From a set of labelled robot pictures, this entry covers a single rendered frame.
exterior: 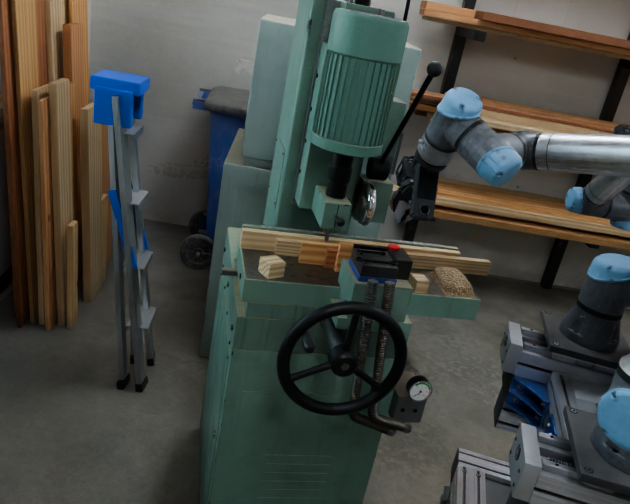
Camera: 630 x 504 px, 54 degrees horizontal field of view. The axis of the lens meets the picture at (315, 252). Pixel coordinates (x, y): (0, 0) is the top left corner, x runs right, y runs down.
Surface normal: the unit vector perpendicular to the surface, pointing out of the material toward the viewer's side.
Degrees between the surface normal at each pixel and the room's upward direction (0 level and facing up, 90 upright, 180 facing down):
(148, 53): 90
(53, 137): 90
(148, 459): 0
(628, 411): 98
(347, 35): 90
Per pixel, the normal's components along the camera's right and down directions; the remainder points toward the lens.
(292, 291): 0.17, 0.41
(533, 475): -0.23, 0.33
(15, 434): 0.18, -0.91
